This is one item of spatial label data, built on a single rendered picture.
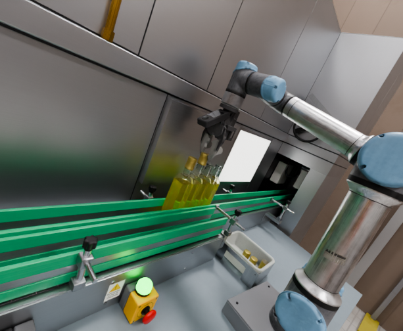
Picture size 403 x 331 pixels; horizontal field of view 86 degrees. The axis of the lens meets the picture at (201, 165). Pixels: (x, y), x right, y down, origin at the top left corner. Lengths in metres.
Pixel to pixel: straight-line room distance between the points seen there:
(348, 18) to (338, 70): 2.16
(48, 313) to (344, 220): 0.68
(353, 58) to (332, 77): 0.15
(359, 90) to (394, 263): 2.02
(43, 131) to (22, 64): 0.16
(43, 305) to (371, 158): 0.74
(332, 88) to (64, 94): 1.56
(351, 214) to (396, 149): 0.16
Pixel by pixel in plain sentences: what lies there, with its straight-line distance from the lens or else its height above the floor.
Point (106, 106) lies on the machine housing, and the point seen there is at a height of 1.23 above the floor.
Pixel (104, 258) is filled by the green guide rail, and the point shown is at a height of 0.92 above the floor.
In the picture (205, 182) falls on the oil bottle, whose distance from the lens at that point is 0.86.
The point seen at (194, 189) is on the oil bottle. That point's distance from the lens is 0.83.
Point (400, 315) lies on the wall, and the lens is 3.32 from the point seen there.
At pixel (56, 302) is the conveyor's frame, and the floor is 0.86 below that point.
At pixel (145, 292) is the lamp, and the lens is 0.68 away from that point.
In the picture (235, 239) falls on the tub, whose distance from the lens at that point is 1.18.
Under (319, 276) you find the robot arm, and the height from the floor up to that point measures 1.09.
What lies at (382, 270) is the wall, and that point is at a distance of 3.21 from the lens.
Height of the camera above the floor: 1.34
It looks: 15 degrees down
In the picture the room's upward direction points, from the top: 24 degrees clockwise
